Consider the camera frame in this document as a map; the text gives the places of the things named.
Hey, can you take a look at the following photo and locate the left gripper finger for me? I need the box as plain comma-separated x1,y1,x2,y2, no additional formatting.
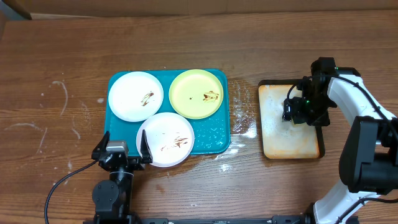
91,131,110,161
140,129,153,164

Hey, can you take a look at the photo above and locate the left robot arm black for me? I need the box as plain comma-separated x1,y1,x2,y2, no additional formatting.
91,131,153,223

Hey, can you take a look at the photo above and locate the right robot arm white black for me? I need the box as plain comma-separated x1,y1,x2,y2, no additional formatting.
282,66,397,223

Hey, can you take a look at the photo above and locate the black tray with soapy water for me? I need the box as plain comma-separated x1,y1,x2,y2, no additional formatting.
258,79,325,159

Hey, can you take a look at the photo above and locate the teal plastic tray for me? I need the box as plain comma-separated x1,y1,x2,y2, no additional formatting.
104,68,231,156

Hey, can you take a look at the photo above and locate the white plate bottom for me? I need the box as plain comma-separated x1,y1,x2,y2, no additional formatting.
136,112,195,167

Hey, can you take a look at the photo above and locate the white plate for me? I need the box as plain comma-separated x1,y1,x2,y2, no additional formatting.
108,72,164,122
136,112,195,167

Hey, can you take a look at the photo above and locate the white plate top left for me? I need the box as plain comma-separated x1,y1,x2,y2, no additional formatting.
108,72,164,122

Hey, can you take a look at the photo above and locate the yellow-green plate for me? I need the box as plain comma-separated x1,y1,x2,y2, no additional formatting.
169,69,224,119

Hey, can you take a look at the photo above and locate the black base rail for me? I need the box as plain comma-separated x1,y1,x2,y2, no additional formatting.
83,215,360,224

